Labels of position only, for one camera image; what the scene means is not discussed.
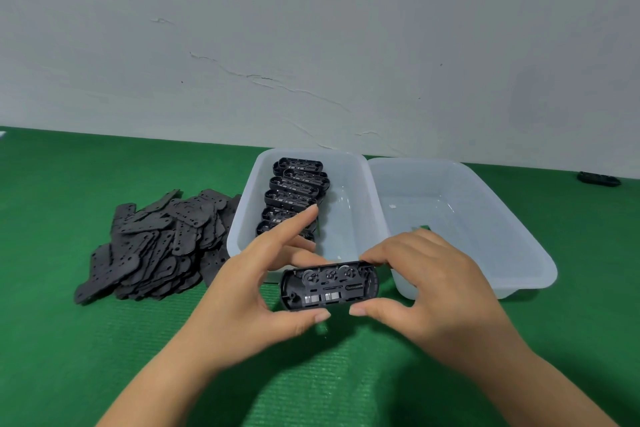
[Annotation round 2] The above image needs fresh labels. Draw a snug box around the green table mat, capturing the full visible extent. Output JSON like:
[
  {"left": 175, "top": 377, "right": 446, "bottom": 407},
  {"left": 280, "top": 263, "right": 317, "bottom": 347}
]
[{"left": 0, "top": 126, "right": 640, "bottom": 427}]

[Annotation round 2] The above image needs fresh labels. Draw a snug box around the small black plastic piece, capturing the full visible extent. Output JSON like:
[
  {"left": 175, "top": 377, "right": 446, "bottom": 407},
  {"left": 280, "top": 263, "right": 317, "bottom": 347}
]
[{"left": 576, "top": 171, "right": 622, "bottom": 187}]

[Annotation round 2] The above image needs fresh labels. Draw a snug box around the person's right forearm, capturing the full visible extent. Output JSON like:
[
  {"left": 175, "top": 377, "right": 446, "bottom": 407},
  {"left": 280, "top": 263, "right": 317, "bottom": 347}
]
[{"left": 436, "top": 313, "right": 619, "bottom": 427}]

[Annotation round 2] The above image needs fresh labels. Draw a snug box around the pile of black flat plates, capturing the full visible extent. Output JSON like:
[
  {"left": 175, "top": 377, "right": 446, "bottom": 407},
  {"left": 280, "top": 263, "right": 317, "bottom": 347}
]
[{"left": 74, "top": 188, "right": 244, "bottom": 306}]

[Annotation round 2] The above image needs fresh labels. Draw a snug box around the person's right hand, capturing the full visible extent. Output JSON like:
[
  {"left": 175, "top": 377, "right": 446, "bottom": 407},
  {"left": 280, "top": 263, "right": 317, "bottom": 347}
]
[{"left": 348, "top": 228, "right": 519, "bottom": 358}]

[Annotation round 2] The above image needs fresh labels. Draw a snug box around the black plastic housing shell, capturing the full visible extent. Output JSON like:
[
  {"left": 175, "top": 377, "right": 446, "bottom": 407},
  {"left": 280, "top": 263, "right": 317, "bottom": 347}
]
[{"left": 279, "top": 261, "right": 381, "bottom": 313}]

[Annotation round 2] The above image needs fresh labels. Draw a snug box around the person's left forearm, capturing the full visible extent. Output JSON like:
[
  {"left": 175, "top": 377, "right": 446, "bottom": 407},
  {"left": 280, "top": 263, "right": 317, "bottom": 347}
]
[{"left": 96, "top": 287, "right": 237, "bottom": 427}]

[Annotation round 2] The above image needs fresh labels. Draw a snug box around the person's left hand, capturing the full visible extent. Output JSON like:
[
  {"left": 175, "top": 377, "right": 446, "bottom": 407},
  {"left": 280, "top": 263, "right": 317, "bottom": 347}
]
[{"left": 206, "top": 204, "right": 332, "bottom": 371}]

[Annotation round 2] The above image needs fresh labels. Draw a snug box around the translucent plastic bin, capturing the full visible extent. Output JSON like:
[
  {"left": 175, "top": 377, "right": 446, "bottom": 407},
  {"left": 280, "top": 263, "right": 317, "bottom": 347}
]
[
  {"left": 367, "top": 157, "right": 559, "bottom": 302},
  {"left": 226, "top": 147, "right": 391, "bottom": 283}
]

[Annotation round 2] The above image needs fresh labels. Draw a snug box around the row of black housings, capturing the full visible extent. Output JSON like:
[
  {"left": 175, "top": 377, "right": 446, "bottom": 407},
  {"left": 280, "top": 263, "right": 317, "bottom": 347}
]
[{"left": 255, "top": 157, "right": 331, "bottom": 243}]

